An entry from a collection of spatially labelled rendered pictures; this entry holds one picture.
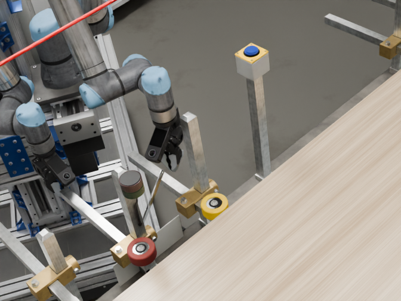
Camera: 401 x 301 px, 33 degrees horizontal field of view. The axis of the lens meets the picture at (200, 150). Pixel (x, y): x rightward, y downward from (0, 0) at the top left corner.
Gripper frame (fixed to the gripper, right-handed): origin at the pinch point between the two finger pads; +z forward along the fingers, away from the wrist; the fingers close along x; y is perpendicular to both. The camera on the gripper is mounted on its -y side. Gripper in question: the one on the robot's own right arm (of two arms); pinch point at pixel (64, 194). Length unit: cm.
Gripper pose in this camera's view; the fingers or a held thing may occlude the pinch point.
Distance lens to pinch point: 226.2
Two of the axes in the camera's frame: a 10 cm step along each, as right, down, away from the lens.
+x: -7.3, 5.4, -4.3
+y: -6.7, -4.4, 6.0
